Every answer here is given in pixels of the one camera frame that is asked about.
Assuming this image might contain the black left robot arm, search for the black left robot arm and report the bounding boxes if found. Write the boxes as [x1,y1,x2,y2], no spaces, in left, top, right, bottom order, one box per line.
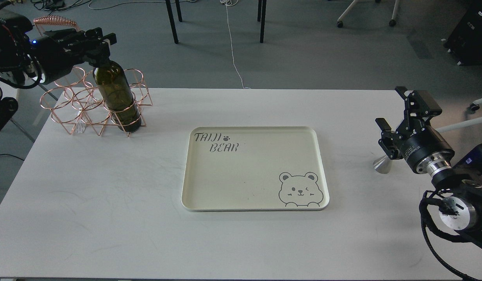
[0,0,117,89]

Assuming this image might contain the white chair at right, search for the white chair at right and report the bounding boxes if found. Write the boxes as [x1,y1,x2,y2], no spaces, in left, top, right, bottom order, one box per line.
[436,98,482,133]

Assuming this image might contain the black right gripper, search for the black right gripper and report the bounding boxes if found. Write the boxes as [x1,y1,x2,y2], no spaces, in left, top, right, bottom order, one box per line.
[375,87,455,174]

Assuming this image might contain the steel double jigger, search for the steel double jigger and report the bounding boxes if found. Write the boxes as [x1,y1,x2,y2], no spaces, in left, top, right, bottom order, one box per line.
[373,155,393,174]

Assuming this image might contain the black floor cables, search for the black floor cables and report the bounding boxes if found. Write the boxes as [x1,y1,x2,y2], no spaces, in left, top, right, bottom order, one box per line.
[11,0,93,12]

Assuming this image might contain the cream bear serving tray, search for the cream bear serving tray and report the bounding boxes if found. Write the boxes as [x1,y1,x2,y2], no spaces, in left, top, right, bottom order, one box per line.
[181,126,330,212]

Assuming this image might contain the copper wire bottle rack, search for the copper wire bottle rack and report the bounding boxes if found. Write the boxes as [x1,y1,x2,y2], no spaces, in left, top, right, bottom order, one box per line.
[33,16,153,137]

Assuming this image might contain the black equipment case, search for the black equipment case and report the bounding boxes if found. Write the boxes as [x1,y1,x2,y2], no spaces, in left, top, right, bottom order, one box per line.
[443,0,482,66]

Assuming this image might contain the white floor cable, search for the white floor cable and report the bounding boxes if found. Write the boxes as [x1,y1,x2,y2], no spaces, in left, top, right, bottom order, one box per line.
[220,0,252,89]

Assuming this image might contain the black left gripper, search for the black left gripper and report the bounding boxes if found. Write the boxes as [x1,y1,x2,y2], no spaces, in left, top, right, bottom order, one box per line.
[30,27,117,85]

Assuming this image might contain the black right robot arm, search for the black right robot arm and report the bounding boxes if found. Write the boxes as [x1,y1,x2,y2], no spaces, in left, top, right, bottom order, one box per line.
[373,87,482,281]

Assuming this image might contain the white office chair base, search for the white office chair base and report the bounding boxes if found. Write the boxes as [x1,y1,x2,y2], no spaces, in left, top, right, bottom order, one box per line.
[335,0,402,28]

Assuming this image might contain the dark green wine bottle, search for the dark green wine bottle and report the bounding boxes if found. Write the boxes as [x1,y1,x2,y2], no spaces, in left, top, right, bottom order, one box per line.
[93,59,142,133]

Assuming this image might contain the black table legs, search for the black table legs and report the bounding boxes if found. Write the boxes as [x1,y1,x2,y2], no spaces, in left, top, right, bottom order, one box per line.
[165,0,267,44]

